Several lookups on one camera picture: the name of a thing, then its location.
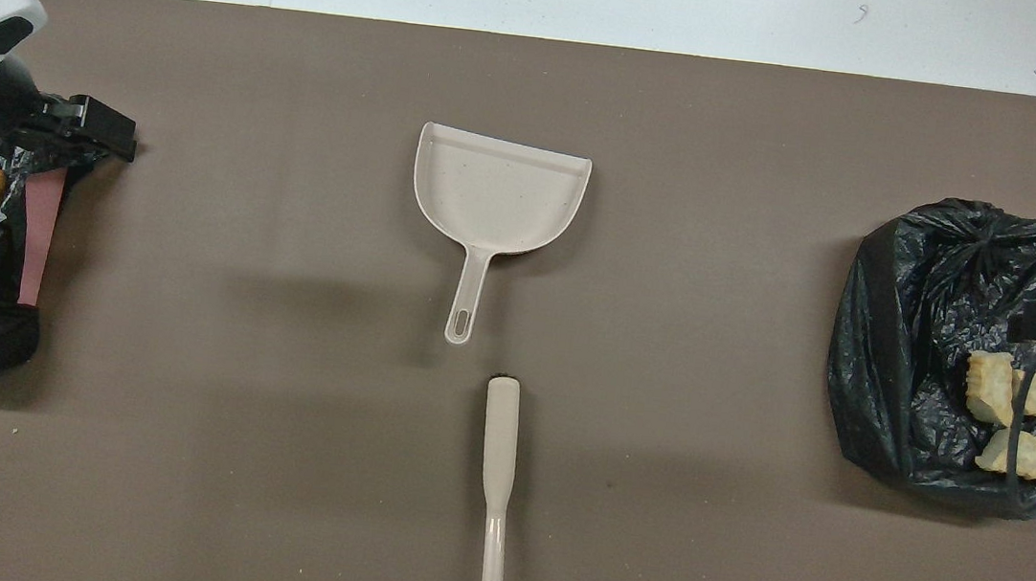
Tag beige hand brush black bristles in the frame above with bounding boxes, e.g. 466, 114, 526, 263
466, 372, 530, 581

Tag black trash bag bin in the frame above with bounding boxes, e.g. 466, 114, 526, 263
815, 188, 1036, 509

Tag beige plastic dustpan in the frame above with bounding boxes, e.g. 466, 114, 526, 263
396, 121, 597, 358

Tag brown table mat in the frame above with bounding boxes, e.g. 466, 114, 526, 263
0, 0, 1036, 581

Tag pink bin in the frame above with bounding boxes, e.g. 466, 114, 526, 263
14, 164, 70, 310

